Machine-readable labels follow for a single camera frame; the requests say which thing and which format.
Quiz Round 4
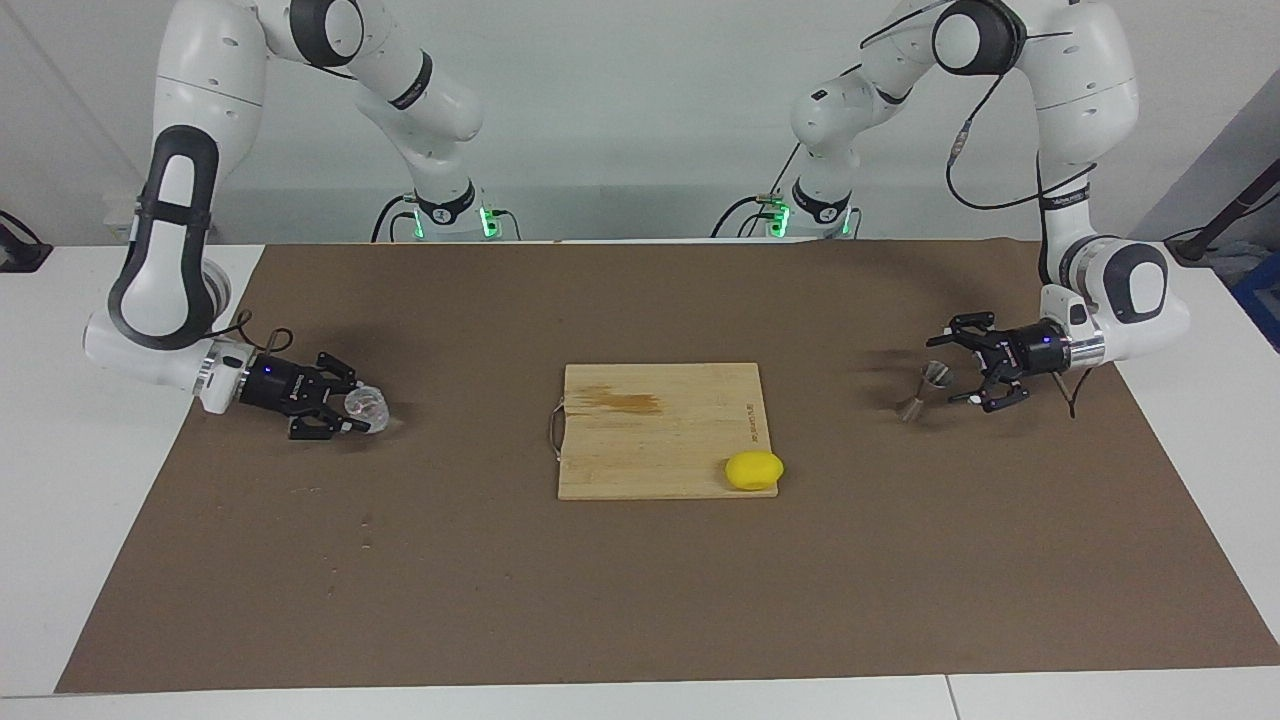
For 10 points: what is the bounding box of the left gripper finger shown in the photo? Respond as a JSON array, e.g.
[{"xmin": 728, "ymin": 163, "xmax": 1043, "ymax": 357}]
[
  {"xmin": 926, "ymin": 312, "xmax": 1002, "ymax": 352},
  {"xmin": 948, "ymin": 365, "xmax": 1031, "ymax": 414}
]

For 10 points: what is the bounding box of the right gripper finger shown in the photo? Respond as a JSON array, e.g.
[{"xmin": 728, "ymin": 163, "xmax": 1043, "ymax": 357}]
[
  {"xmin": 288, "ymin": 400, "xmax": 373, "ymax": 442},
  {"xmin": 312, "ymin": 350, "xmax": 361, "ymax": 393}
]

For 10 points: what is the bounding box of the clear glass cup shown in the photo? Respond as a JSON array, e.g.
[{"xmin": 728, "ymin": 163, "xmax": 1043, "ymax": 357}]
[{"xmin": 343, "ymin": 384, "xmax": 393, "ymax": 435}]

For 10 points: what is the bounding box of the steel double jigger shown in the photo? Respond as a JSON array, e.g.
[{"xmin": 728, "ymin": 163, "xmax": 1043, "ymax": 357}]
[{"xmin": 895, "ymin": 361, "xmax": 954, "ymax": 424}]

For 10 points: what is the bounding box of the black stand pole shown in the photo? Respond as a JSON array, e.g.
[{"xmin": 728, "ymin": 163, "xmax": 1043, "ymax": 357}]
[{"xmin": 1165, "ymin": 158, "xmax": 1280, "ymax": 267}]

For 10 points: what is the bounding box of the blue box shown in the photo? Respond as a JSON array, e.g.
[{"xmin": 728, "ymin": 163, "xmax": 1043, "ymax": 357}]
[{"xmin": 1228, "ymin": 250, "xmax": 1280, "ymax": 353}]

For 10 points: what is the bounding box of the brown table mat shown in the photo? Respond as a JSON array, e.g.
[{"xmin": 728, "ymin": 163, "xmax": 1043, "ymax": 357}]
[{"xmin": 55, "ymin": 238, "xmax": 1280, "ymax": 694}]

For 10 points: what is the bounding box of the yellow lemon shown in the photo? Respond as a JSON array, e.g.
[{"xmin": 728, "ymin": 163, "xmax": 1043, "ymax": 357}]
[{"xmin": 724, "ymin": 450, "xmax": 785, "ymax": 492}]

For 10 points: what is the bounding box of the wooden cutting board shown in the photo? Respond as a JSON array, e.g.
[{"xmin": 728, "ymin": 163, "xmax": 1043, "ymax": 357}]
[{"xmin": 548, "ymin": 362, "xmax": 780, "ymax": 501}]

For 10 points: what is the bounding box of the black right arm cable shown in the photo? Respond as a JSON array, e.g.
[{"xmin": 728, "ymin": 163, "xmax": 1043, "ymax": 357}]
[{"xmin": 200, "ymin": 308, "xmax": 297, "ymax": 363}]

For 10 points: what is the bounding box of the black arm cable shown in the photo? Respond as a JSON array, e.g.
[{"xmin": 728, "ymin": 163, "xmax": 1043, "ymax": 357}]
[
  {"xmin": 200, "ymin": 308, "xmax": 297, "ymax": 363},
  {"xmin": 858, "ymin": 0, "xmax": 1099, "ymax": 421}
]

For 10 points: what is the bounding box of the black base cable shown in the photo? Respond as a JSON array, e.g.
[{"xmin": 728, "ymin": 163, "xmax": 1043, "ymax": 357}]
[
  {"xmin": 712, "ymin": 150, "xmax": 806, "ymax": 239},
  {"xmin": 372, "ymin": 195, "xmax": 417, "ymax": 243}
]

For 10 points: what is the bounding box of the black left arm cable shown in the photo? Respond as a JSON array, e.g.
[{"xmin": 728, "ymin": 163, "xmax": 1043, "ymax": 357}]
[{"xmin": 858, "ymin": 0, "xmax": 1099, "ymax": 421}]

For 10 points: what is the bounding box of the black clamp mount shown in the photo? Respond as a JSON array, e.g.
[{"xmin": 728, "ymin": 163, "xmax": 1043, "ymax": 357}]
[{"xmin": 0, "ymin": 210, "xmax": 53, "ymax": 273}]

